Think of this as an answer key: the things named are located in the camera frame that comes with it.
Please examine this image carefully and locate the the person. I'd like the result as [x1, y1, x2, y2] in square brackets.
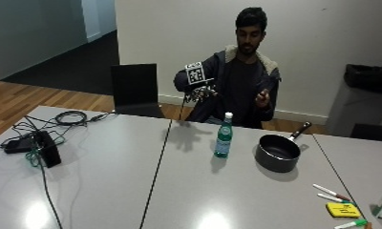
[173, 7, 282, 130]

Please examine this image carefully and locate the white cube of black markers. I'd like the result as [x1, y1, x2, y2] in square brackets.
[182, 61, 206, 86]

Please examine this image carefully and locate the green plastic water bottle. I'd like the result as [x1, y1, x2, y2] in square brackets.
[212, 112, 234, 159]

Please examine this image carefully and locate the black chair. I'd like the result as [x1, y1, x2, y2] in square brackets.
[109, 63, 165, 119]
[349, 122, 382, 143]

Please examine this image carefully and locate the grey cabinet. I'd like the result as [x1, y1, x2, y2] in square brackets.
[324, 79, 382, 138]

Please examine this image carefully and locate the black bag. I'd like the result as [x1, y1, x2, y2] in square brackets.
[341, 63, 382, 95]

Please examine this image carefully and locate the white marker with red cap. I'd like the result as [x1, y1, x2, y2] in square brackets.
[312, 183, 353, 202]

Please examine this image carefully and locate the white marker with green cap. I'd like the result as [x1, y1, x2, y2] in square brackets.
[314, 193, 356, 205]
[333, 219, 368, 229]

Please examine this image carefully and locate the black device box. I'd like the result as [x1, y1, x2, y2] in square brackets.
[32, 130, 62, 169]

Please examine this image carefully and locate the black flat device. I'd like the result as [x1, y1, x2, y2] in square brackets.
[1, 136, 36, 155]

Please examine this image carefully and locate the glove cable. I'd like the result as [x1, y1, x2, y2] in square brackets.
[177, 92, 188, 122]

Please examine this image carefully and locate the black saucepan with handle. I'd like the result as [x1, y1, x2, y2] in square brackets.
[253, 121, 313, 174]

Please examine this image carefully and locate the coiled black cable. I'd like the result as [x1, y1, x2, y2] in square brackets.
[53, 110, 112, 127]

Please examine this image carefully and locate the green cable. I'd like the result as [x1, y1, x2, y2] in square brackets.
[22, 135, 68, 168]

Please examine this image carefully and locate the long black cable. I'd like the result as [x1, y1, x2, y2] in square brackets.
[10, 114, 90, 229]

